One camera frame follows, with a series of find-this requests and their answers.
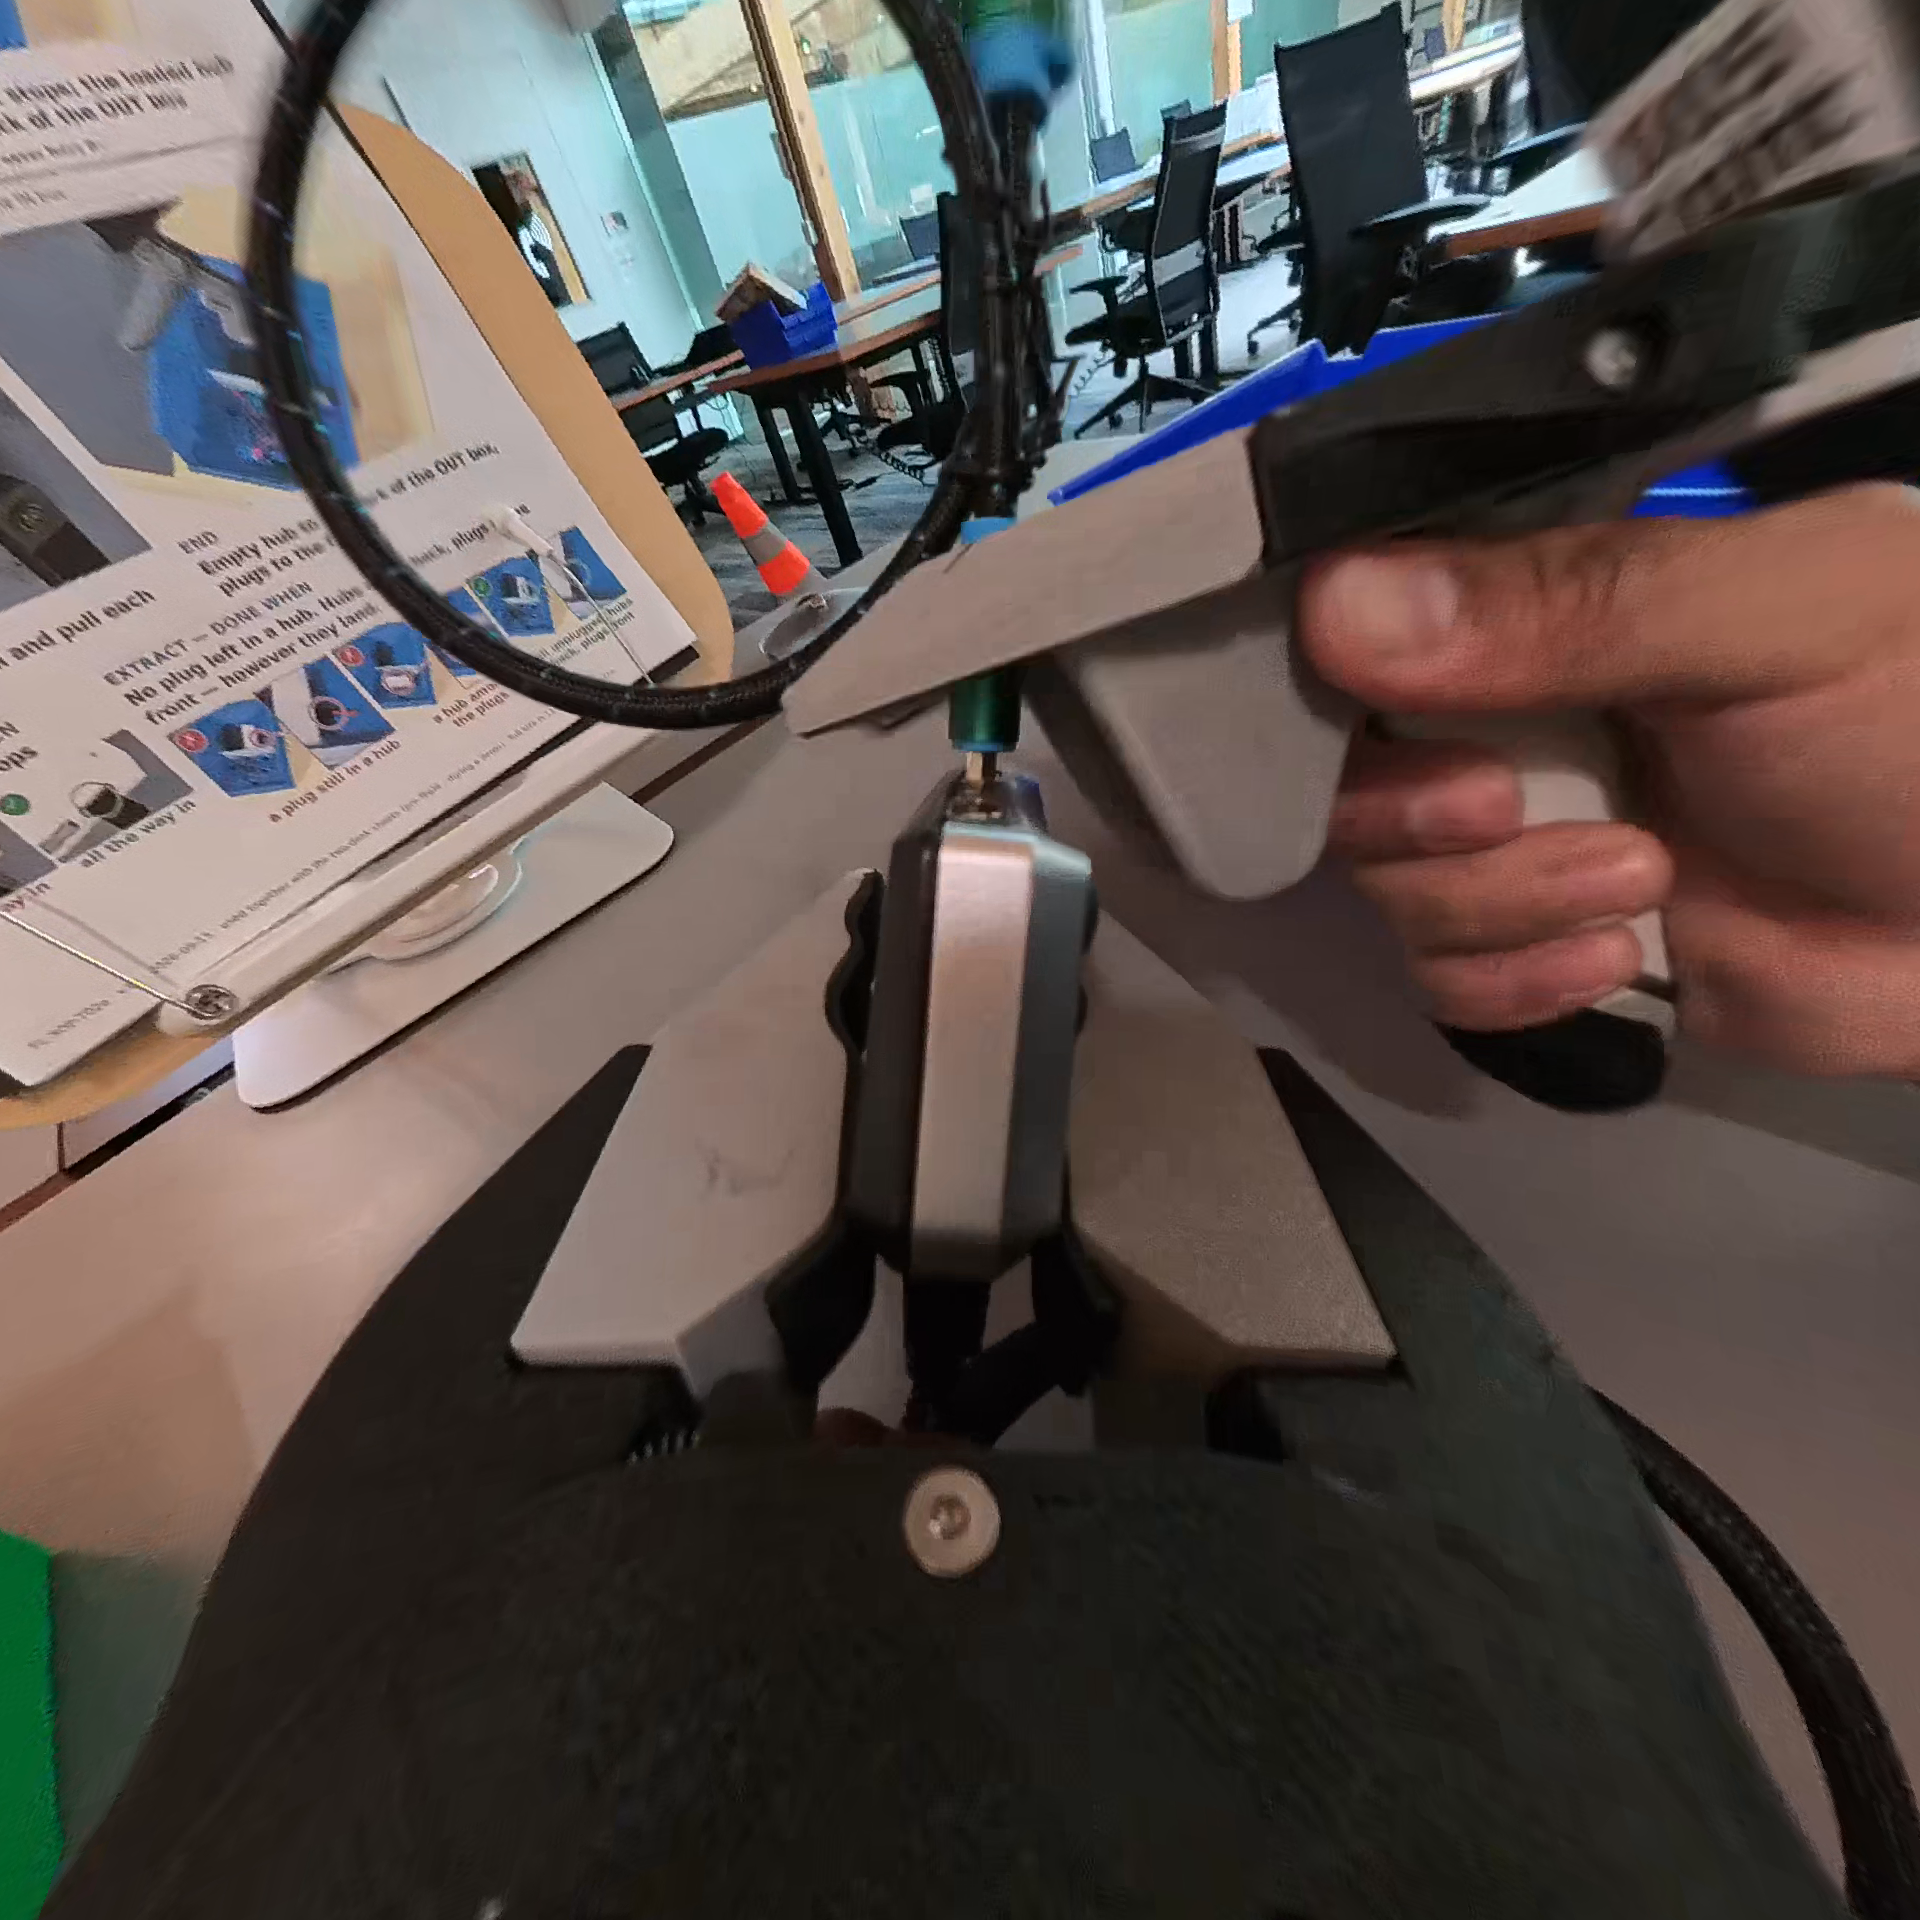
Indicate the person's right hand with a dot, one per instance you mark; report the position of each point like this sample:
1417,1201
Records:
1724,749

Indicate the small blue parts bin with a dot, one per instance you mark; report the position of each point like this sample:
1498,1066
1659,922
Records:
787,331

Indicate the black wall sign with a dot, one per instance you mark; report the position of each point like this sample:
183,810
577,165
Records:
524,225

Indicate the green plastic bin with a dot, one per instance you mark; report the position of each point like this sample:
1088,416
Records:
23,1693

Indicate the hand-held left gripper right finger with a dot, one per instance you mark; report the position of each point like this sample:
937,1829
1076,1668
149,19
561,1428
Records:
1215,1201

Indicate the orange traffic cone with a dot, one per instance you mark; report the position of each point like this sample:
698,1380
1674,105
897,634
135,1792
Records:
768,547

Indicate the white sign stand base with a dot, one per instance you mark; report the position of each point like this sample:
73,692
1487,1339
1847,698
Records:
586,855

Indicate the grey usb hub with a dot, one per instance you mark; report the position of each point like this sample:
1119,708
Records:
973,1050

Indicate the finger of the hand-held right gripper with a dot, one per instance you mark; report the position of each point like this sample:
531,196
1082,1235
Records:
1080,586

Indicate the long wooden office desk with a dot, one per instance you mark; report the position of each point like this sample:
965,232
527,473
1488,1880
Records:
810,359

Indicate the small printed carton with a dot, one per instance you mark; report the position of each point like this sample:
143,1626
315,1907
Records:
757,288

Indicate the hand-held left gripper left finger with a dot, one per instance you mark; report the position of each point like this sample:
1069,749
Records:
690,1184

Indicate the printed instruction sheet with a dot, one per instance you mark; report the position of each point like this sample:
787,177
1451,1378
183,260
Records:
90,675

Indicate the blue plastic bin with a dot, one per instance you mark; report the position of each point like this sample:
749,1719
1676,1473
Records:
1185,442

